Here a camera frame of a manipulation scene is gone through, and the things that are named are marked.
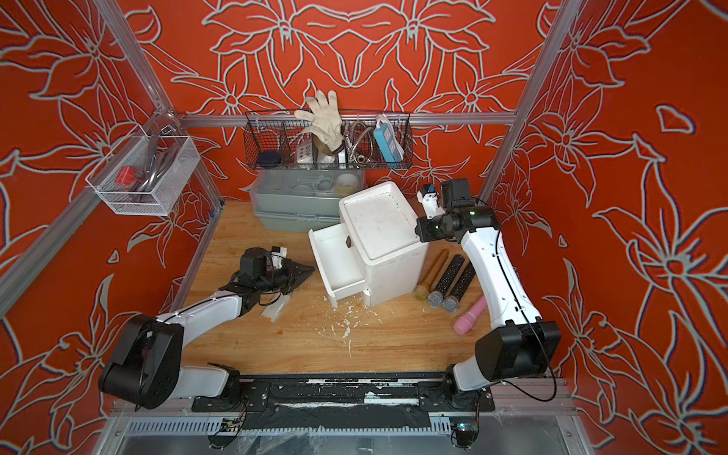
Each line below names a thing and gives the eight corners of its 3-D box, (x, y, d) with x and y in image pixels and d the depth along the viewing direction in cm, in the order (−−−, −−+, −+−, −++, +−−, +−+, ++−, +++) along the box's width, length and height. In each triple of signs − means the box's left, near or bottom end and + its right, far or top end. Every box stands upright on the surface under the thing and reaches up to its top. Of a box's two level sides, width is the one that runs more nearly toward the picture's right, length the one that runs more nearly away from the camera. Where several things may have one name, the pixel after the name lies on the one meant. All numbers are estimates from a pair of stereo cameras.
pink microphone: (449, 327, 85) (451, 325, 84) (475, 293, 92) (477, 290, 91) (463, 338, 83) (465, 336, 81) (488, 303, 90) (490, 300, 89)
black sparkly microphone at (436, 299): (426, 303, 91) (427, 298, 88) (453, 257, 102) (456, 252, 100) (438, 311, 89) (440, 306, 86) (465, 263, 101) (468, 258, 98)
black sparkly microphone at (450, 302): (439, 306, 90) (441, 302, 88) (463, 264, 100) (466, 259, 98) (453, 314, 88) (455, 310, 86) (476, 271, 98) (479, 266, 96)
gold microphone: (411, 295, 93) (412, 292, 91) (441, 250, 104) (442, 247, 103) (423, 302, 91) (424, 299, 89) (452, 256, 103) (453, 252, 101)
